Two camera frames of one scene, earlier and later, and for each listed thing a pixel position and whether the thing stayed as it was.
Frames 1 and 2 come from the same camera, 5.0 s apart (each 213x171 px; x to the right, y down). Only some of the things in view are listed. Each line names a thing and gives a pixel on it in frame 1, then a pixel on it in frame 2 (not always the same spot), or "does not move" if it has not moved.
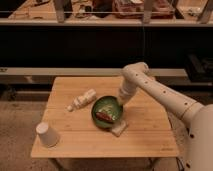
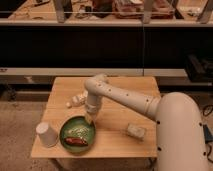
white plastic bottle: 81,100 does not move
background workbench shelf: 112,13 does not move
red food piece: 105,116 → 75,141
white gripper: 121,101 → 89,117
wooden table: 150,131 does not move
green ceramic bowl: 107,112 → 77,134
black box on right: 201,68 does not move
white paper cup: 47,135 does not move
